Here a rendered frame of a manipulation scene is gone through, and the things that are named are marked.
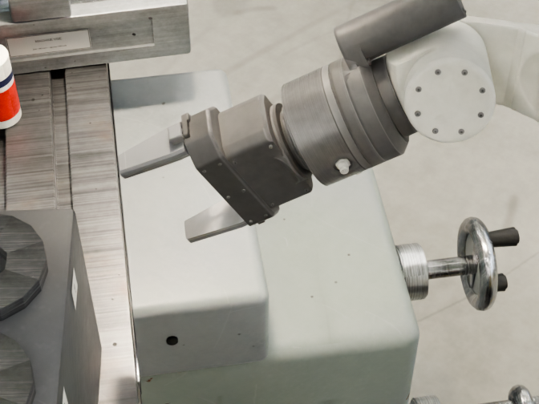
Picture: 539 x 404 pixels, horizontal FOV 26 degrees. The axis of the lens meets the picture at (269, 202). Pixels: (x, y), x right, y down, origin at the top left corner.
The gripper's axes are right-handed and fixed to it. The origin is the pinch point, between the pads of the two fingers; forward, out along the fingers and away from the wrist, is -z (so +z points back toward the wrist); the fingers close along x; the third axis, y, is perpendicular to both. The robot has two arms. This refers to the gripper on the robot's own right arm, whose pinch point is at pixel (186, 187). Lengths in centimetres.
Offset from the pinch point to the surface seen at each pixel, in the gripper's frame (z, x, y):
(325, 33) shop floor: -18, -119, -136
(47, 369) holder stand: -6.4, 10.8, 19.9
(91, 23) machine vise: -10.5, -3.7, -29.6
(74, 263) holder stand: -5.8, 8.0, 9.8
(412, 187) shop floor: -8, -122, -87
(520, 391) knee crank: 11, -64, -6
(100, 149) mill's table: -13.0, -8.4, -17.1
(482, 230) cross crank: 14, -50, -20
